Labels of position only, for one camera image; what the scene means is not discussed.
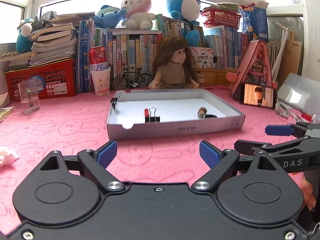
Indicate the black round lid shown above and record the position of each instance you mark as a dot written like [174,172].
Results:
[210,116]

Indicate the brown haired doll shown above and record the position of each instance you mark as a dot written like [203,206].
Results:
[174,65]

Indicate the small red basket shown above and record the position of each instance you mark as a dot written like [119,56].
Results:
[215,17]

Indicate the brown hazelnut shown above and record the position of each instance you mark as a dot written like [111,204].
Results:
[202,112]

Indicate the pink triangular phone stand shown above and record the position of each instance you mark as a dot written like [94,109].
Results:
[254,69]

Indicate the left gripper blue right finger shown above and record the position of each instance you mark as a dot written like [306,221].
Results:
[222,167]

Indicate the pink white rabbit plush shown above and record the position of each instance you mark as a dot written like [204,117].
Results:
[137,16]

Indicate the row of upright books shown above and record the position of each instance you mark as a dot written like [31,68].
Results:
[136,50]

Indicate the blue penguin plush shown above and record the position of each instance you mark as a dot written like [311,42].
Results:
[23,44]

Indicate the red plastic basket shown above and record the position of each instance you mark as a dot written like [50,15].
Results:
[53,80]

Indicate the white cardboard tray box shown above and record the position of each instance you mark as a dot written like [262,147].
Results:
[177,109]

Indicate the pink rabbit towel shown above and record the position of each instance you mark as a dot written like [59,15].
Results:
[76,123]

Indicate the white pipe frame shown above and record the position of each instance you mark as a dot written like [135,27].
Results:
[287,33]

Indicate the stack of books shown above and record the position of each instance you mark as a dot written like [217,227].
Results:
[54,37]

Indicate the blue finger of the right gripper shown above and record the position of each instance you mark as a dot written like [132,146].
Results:
[279,130]
[252,147]

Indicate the large black binder clip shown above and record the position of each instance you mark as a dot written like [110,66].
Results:
[153,118]

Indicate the colourful stationery box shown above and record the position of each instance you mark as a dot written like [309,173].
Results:
[203,57]

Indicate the clear acrylic cup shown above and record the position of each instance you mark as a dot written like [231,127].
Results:
[29,96]

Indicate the blue whale plush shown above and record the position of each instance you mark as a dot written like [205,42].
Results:
[108,17]

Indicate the red cap piece long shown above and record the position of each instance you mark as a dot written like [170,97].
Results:
[146,112]

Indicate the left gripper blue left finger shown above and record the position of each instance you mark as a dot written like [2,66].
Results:
[94,164]

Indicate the clear plastic folder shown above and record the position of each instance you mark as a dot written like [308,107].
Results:
[300,93]

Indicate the smartphone playing video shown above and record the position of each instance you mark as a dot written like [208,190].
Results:
[256,95]

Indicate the miniature black bicycle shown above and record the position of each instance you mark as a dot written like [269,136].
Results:
[132,78]

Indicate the crumpled white tissue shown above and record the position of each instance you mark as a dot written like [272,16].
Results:
[7,156]

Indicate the blue cardboard box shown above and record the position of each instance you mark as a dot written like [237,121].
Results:
[254,19]

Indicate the person's right hand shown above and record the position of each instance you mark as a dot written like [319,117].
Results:
[307,189]

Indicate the white paper cat cup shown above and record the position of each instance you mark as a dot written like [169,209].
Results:
[101,81]

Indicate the blue white plush toy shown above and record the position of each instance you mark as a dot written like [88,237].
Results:
[184,10]

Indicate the small binder clip on tray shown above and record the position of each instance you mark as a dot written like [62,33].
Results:
[115,99]

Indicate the red beer can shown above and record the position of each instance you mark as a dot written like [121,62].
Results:
[98,58]

